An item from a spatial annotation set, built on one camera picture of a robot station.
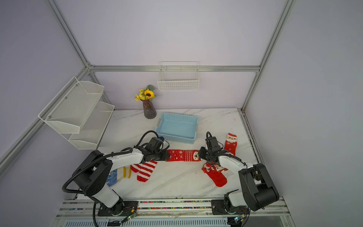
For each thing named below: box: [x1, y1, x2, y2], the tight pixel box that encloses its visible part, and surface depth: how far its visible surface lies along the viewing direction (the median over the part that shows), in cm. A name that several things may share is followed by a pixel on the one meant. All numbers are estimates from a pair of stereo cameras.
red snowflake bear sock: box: [166, 149, 202, 162], surface depth 93 cm
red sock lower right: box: [201, 161, 229, 188], surface depth 87 cm
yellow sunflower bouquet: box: [134, 84, 157, 102], surface depth 100 cm
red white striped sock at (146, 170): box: [136, 159, 158, 183], surface depth 88 cm
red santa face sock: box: [224, 132, 238, 157], surface depth 101 cm
